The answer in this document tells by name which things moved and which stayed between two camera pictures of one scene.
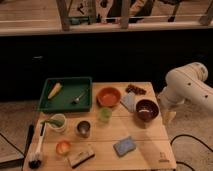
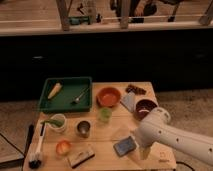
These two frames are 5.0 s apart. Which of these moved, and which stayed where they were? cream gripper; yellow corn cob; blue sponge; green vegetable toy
Moved: cream gripper
Stayed: blue sponge; yellow corn cob; green vegetable toy
